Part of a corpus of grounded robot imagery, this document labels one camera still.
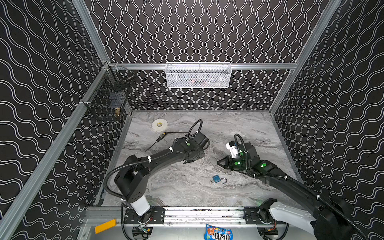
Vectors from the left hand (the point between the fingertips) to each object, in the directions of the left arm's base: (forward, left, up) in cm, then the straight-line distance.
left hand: (206, 156), depth 83 cm
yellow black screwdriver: (+21, +29, -7) cm, 37 cm away
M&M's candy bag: (-34, -4, -11) cm, 36 cm away
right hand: (-5, -6, +1) cm, 8 cm away
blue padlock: (-8, -7, -11) cm, 15 cm away
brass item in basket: (+17, +50, +18) cm, 56 cm away
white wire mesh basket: (+75, +6, +6) cm, 76 cm away
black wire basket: (+28, +59, +18) cm, 68 cm away
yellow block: (-33, +48, -10) cm, 59 cm away
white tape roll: (+32, +34, -10) cm, 48 cm away
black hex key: (+25, +17, -10) cm, 32 cm away
